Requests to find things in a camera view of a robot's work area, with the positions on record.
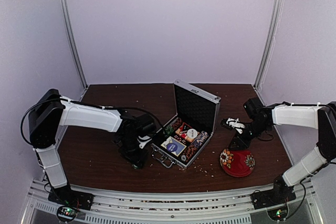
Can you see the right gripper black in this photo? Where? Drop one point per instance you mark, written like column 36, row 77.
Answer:
column 242, row 143

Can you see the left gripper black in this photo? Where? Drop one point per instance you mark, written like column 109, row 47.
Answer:
column 137, row 160

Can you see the purple small blind button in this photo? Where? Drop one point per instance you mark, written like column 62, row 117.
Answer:
column 172, row 147

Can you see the blue playing card box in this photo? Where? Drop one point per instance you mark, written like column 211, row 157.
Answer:
column 181, row 146

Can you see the aluminium poker case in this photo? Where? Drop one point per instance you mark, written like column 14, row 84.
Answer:
column 197, row 108

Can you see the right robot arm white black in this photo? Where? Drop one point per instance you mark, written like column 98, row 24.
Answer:
column 309, row 128

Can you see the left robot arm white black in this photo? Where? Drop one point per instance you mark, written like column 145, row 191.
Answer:
column 41, row 123

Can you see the red floral plate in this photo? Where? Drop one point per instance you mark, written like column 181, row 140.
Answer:
column 237, row 163

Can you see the blue orange chip stack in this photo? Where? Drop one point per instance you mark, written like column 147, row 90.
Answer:
column 194, row 146

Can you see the green chip stack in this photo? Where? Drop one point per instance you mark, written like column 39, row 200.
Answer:
column 168, row 131

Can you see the white dealer button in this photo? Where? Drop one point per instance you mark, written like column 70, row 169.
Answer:
column 192, row 133

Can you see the red black chip stack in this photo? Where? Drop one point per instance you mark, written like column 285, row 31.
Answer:
column 175, row 124

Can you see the red playing card box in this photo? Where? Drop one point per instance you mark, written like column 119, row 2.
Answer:
column 182, row 131

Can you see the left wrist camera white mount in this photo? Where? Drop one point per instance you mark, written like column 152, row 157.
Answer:
column 143, row 141

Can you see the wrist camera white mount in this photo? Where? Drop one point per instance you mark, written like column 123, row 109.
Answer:
column 233, row 124
column 143, row 141

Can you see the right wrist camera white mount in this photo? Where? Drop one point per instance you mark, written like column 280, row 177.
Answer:
column 233, row 124

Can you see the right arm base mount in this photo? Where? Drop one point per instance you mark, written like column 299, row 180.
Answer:
column 273, row 200

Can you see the front aluminium rail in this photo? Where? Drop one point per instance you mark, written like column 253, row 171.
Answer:
column 230, row 206

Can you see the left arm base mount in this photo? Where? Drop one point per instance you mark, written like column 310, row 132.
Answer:
column 76, row 200

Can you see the right aluminium frame post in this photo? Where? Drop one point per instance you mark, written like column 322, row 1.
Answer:
column 269, row 44

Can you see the aluminium frame post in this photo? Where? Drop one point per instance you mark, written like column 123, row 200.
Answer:
column 269, row 44
column 72, row 43

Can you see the left aluminium frame post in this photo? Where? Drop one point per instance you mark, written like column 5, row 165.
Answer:
column 72, row 43

